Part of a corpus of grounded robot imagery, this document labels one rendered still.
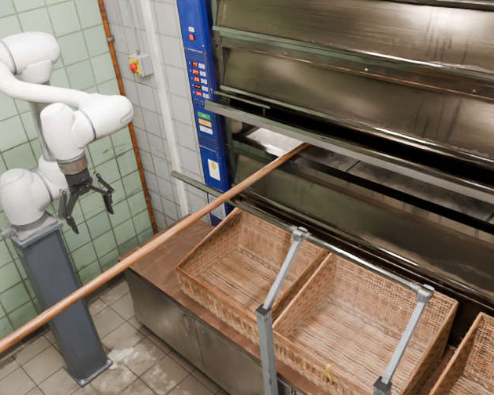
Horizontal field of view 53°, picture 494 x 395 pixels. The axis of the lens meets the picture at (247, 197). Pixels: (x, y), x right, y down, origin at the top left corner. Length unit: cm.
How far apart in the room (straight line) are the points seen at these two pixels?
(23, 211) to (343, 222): 137
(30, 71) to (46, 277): 96
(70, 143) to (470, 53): 119
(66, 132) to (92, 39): 142
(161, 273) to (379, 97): 141
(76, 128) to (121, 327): 187
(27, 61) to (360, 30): 119
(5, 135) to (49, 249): 68
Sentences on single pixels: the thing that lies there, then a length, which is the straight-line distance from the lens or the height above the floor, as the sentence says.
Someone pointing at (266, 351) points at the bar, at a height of 76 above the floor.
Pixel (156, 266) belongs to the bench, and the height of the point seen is 58.
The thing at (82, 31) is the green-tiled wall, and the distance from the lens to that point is 290.
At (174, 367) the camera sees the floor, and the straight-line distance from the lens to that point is 294.
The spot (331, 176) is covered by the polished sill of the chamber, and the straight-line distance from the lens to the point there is 209.
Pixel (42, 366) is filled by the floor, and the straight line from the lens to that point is 322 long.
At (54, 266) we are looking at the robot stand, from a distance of 251.
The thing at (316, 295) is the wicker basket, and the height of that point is 68.
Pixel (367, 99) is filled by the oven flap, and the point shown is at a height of 155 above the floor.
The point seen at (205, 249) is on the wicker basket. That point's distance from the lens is 248.
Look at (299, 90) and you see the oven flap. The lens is 201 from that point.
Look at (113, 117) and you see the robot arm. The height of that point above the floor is 166.
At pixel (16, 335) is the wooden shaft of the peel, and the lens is 164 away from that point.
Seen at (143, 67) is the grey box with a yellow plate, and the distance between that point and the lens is 269.
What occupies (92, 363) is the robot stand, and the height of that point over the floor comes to 10.
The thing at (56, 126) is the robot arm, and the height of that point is 170.
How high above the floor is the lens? 227
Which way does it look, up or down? 34 degrees down
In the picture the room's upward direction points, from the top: 6 degrees counter-clockwise
